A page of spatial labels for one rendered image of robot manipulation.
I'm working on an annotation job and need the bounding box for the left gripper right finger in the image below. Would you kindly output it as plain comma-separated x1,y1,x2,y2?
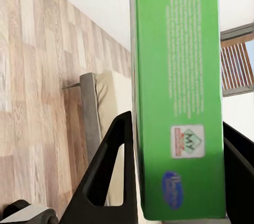
223,122,254,224

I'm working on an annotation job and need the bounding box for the board game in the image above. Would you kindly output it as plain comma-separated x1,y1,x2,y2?
129,0,227,221

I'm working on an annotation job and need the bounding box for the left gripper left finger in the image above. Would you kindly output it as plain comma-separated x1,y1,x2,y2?
58,111,138,224

